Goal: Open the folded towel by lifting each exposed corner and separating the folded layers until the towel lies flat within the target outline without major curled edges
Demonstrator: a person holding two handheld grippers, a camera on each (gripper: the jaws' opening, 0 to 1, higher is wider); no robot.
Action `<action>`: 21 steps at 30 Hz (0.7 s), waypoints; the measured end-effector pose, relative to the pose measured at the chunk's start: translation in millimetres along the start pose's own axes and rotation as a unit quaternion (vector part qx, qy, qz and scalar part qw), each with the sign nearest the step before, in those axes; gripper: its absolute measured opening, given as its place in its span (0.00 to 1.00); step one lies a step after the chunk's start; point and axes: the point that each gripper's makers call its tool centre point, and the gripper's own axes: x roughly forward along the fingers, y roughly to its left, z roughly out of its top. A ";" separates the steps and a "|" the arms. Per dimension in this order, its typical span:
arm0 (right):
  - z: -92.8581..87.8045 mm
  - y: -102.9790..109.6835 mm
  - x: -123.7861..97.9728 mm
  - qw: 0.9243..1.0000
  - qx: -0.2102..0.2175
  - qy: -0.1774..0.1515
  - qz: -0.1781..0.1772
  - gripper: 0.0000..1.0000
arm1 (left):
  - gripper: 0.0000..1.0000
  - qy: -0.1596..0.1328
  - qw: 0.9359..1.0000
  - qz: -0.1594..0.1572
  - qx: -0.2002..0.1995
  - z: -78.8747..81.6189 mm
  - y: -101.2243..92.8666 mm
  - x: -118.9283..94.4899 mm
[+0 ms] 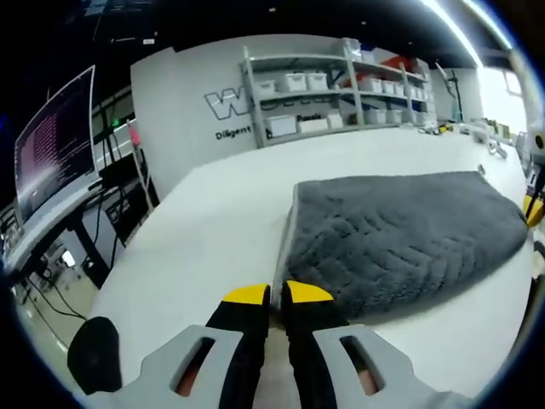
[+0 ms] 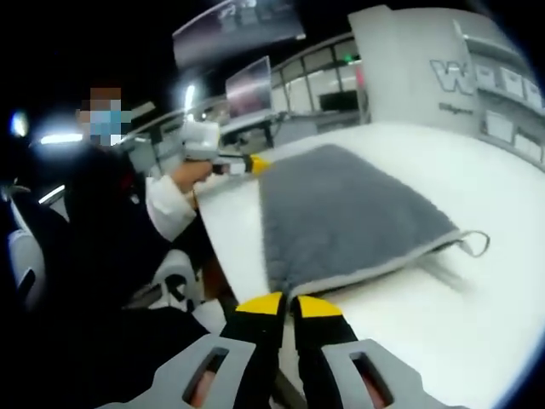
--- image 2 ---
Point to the grey towel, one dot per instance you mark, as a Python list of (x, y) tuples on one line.
[(349, 213)]

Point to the person's left hand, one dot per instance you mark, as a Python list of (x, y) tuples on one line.
[(187, 176)]

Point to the grey standing desk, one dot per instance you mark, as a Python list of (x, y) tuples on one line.
[(251, 125)]

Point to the short ceiling light bar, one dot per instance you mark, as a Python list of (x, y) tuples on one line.
[(189, 93)]

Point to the smaller lit monitor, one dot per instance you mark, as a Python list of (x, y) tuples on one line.
[(249, 87)]

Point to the dark switched-off monitor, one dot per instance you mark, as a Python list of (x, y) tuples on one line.
[(338, 101)]

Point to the large lit monitor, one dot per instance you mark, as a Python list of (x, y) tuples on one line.
[(238, 30)]

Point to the glass office partition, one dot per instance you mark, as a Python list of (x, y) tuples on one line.
[(317, 57)]

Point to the pink tag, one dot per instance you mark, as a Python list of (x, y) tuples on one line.
[(360, 76)]

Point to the person's body dark clothing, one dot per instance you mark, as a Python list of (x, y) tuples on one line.
[(110, 238)]

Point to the grey metal shelf unit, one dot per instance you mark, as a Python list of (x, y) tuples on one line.
[(502, 64)]

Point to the row of white storage boxes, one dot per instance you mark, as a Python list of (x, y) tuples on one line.
[(521, 89)]

